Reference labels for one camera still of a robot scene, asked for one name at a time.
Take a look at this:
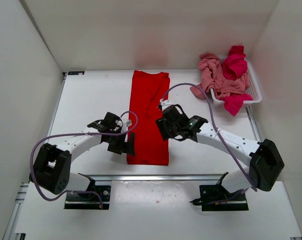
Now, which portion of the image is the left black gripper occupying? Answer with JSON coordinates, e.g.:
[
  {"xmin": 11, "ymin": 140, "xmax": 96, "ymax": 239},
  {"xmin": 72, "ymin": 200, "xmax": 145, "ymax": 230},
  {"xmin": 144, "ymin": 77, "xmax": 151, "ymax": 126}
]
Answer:
[{"xmin": 105, "ymin": 130, "xmax": 135, "ymax": 157}]

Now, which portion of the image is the red t shirt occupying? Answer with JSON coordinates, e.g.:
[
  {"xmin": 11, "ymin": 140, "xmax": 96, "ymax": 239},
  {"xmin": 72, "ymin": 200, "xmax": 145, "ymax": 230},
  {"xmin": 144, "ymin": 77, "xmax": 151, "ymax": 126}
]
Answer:
[{"xmin": 126, "ymin": 70, "xmax": 170, "ymax": 166}]

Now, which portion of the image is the magenta t shirt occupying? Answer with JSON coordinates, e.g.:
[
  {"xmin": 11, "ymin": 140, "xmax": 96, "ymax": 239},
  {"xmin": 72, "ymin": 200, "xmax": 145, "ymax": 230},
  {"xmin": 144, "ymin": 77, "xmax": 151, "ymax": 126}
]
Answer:
[{"xmin": 222, "ymin": 45, "xmax": 252, "ymax": 117}]

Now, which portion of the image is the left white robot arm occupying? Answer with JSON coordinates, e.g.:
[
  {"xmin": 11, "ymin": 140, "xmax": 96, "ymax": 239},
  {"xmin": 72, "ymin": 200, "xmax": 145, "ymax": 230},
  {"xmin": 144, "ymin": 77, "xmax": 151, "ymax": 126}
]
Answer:
[{"xmin": 30, "ymin": 112, "xmax": 138, "ymax": 202}]

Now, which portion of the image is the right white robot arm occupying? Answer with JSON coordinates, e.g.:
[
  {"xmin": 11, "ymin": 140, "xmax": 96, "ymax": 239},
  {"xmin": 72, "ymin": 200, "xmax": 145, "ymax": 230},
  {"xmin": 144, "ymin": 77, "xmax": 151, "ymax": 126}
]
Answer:
[{"xmin": 156, "ymin": 100, "xmax": 284, "ymax": 200}]

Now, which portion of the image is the light pink t shirt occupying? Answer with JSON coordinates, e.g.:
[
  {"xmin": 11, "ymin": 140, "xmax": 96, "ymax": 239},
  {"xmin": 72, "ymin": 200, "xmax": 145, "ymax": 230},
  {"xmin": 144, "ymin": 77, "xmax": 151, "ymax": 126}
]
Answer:
[{"xmin": 190, "ymin": 52, "xmax": 250, "ymax": 100}]

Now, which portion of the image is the white plastic basket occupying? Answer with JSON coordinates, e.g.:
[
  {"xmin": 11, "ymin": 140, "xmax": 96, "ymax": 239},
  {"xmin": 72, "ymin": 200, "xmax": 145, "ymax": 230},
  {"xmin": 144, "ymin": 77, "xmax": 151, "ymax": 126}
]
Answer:
[{"xmin": 210, "ymin": 58, "xmax": 262, "ymax": 108}]

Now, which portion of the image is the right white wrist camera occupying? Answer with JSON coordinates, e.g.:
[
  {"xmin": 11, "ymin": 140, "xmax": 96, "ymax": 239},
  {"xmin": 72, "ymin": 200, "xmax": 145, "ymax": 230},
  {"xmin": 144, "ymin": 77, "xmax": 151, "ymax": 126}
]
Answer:
[{"xmin": 158, "ymin": 98, "xmax": 174, "ymax": 112}]

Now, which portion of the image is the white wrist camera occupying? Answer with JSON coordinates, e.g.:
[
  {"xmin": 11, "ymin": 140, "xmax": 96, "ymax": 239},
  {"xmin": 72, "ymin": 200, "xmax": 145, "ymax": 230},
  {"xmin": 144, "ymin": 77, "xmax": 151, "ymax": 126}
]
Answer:
[
  {"xmin": 158, "ymin": 98, "xmax": 174, "ymax": 112},
  {"xmin": 115, "ymin": 119, "xmax": 132, "ymax": 133}
]

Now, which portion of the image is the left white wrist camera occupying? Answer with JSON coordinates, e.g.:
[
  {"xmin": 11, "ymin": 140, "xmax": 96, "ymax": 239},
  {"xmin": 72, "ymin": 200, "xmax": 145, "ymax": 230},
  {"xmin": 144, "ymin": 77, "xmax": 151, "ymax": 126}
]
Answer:
[{"xmin": 115, "ymin": 119, "xmax": 132, "ymax": 133}]

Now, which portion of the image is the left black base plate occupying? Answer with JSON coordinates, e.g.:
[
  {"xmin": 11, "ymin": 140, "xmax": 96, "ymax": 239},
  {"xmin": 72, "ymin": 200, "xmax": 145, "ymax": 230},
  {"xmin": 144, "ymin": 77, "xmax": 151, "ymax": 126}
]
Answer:
[{"xmin": 64, "ymin": 183, "xmax": 111, "ymax": 210}]

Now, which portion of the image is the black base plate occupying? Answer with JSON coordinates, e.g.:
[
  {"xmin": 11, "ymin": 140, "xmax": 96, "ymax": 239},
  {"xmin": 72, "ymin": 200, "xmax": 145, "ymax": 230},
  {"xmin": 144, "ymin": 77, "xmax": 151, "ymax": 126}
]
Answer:
[
  {"xmin": 190, "ymin": 184, "xmax": 249, "ymax": 212},
  {"xmin": 64, "ymin": 183, "xmax": 111, "ymax": 210}
]

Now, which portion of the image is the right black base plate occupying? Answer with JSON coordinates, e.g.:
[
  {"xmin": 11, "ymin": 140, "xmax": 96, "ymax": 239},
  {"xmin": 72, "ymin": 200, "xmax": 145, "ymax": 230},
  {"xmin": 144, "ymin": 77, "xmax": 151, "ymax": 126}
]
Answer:
[{"xmin": 190, "ymin": 184, "xmax": 249, "ymax": 212}]

